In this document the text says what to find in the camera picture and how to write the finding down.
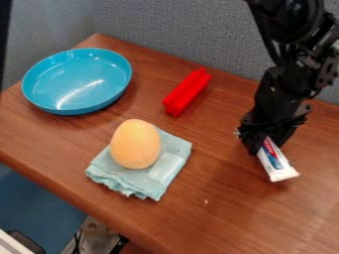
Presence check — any light blue folded cloth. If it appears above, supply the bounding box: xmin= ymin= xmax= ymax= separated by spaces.
xmin=84 ymin=129 xmax=192 ymax=201

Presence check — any grey stand under table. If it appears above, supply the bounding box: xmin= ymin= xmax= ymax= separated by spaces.
xmin=61 ymin=217 xmax=128 ymax=254

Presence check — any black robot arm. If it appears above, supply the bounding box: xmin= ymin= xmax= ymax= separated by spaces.
xmin=237 ymin=0 xmax=339 ymax=155

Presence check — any red plastic block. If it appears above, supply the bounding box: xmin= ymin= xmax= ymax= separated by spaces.
xmin=161 ymin=67 xmax=212 ymax=117

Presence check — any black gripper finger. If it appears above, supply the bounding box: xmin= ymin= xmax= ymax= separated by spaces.
xmin=269 ymin=119 xmax=306 ymax=147
xmin=237 ymin=131 xmax=265 ymax=156

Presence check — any dark foreground post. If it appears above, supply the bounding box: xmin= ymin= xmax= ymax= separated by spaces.
xmin=0 ymin=0 xmax=13 ymax=90

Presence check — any blue plastic plate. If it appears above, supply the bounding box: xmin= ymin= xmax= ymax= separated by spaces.
xmin=21 ymin=48 xmax=132 ymax=115

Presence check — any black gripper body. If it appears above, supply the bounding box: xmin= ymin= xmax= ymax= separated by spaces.
xmin=235 ymin=67 xmax=315 ymax=140

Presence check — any orange egg-shaped sponge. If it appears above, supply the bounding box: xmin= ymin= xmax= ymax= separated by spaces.
xmin=109 ymin=119 xmax=160 ymax=170

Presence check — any clear small plastic bottle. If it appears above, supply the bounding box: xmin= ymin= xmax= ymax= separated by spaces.
xmin=148 ymin=153 xmax=184 ymax=185

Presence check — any white toothpaste tube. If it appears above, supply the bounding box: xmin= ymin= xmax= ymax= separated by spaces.
xmin=256 ymin=137 xmax=299 ymax=183

